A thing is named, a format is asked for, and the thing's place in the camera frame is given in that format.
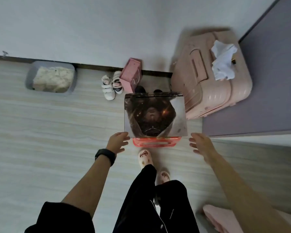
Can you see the grey door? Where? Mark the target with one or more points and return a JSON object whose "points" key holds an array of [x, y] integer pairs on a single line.
{"points": [[269, 82]]}

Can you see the white crumpled cloth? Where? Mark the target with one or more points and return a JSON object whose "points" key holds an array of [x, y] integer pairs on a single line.
{"points": [[223, 60]]}

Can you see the white patterned slipper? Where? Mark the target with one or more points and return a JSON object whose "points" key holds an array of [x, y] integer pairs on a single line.
{"points": [[163, 176], [145, 158]]}

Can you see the red plastic stool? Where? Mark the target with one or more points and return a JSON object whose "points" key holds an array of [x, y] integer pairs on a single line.
{"points": [[155, 142]]}

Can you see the small white shoe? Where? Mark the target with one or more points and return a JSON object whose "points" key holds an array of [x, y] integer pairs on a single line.
{"points": [[117, 82], [109, 90]]}

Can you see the black shirt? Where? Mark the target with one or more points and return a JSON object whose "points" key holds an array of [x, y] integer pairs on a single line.
{"points": [[60, 219]]}

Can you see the grey plastic bin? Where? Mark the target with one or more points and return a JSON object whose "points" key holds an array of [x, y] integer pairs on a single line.
{"points": [[29, 77]]}

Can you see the person's right hand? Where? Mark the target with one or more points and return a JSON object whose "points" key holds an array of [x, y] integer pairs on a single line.
{"points": [[203, 148]]}

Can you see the black smartwatch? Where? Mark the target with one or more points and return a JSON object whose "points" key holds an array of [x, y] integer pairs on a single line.
{"points": [[105, 156]]}

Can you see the black shoe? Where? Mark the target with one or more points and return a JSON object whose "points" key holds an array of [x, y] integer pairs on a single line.
{"points": [[158, 91], [140, 89]]}

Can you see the black trousers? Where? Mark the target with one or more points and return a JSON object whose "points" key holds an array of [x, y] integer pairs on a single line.
{"points": [[140, 203]]}

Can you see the person's right forearm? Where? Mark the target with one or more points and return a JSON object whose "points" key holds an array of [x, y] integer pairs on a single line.
{"points": [[245, 198]]}

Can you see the pink bedding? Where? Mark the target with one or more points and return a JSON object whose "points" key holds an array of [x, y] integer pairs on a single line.
{"points": [[220, 220]]}

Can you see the pink paper gift bag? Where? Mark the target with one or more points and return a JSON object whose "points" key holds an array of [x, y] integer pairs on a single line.
{"points": [[131, 73]]}

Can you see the pink hard suitcase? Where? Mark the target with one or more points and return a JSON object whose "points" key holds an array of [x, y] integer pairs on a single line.
{"points": [[208, 94]]}

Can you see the person's left hand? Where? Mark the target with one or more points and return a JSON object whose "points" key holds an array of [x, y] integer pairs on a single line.
{"points": [[117, 143]]}

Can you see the laptop with printed portrait skin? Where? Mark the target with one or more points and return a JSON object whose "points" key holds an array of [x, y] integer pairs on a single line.
{"points": [[155, 116]]}

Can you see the person's left forearm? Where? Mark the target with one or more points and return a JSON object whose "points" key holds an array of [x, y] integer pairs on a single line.
{"points": [[87, 184]]}

